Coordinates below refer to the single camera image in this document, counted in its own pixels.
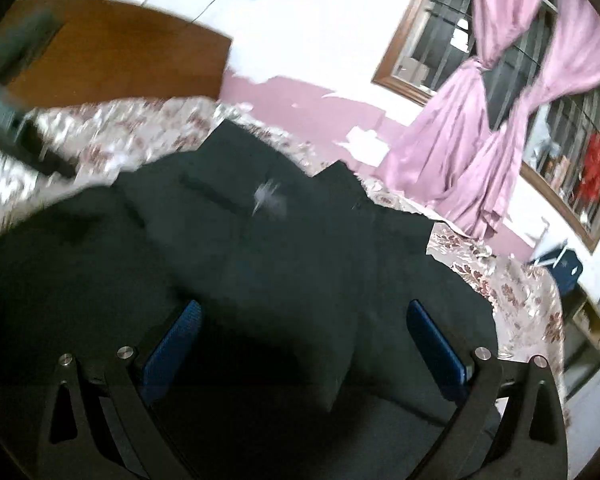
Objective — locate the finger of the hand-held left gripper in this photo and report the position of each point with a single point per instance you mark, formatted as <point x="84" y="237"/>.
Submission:
<point x="50" y="152"/>

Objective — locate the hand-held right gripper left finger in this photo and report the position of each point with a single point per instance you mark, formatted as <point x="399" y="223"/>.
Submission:
<point x="174" y="345"/>

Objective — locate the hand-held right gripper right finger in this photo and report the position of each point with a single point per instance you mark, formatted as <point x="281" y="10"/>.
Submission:
<point x="437" y="355"/>

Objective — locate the black jacket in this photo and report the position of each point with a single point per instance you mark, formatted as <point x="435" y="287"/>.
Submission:
<point x="280" y="260"/>

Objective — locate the floral satin bedspread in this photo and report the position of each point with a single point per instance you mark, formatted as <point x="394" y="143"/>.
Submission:
<point x="525" y="310"/>

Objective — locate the wooden headboard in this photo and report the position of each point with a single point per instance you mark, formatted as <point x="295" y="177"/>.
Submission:
<point x="130" y="50"/>

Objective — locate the wooden shelf unit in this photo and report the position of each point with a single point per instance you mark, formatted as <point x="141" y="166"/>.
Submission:
<point x="590" y="325"/>

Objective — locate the red cloth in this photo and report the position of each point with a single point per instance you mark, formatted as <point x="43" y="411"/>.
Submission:
<point x="595" y="167"/>

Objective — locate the wooden framed barred window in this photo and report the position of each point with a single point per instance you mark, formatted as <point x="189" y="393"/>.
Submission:
<point x="405" y="75"/>

